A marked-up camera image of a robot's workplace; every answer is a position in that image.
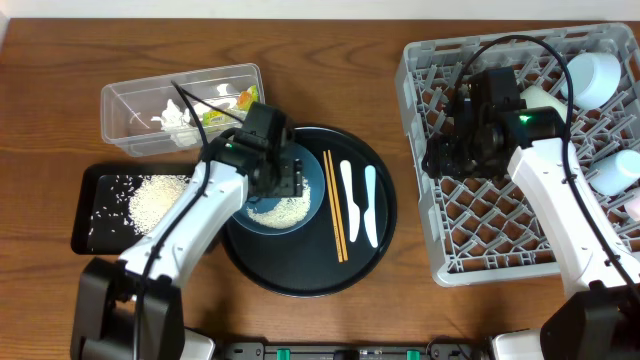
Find dark blue plate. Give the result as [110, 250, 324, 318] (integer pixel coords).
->
[232, 143, 326, 235]

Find wooden chopstick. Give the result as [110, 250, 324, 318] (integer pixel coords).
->
[323, 151, 344, 263]
[326, 150, 349, 262]

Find pale green bowl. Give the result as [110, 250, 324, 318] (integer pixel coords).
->
[519, 86, 568, 123]

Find white plastic knife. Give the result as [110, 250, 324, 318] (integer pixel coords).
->
[340, 160, 360, 243]
[363, 165, 379, 248]

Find white napkin waste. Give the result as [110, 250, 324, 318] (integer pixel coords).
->
[151, 99, 200, 148]

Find light blue saucer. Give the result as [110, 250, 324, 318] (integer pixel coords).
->
[568, 53, 621, 110]

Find small white cup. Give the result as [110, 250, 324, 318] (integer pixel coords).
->
[590, 149, 640, 196]

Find pink cup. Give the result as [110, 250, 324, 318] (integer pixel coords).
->
[624, 192, 640, 222]

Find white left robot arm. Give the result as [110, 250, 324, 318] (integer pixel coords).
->
[70, 150, 303, 359]

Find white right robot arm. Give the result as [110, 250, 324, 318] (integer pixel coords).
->
[422, 105, 639, 359]

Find grey dishwasher rack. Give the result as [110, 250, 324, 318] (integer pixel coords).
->
[395, 23, 639, 287]

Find green orange snack wrapper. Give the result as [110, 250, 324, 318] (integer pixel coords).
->
[200, 85, 260, 127]

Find black round tray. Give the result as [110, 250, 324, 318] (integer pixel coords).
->
[223, 127, 397, 297]

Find clear plastic bin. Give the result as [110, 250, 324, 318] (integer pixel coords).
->
[101, 63, 265, 157]

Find white rice pile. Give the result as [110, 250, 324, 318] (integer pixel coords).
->
[89, 173, 194, 236]

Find black square mat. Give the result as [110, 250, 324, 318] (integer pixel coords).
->
[71, 162, 194, 255]

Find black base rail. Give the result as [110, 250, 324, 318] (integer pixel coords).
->
[213, 336, 494, 360]

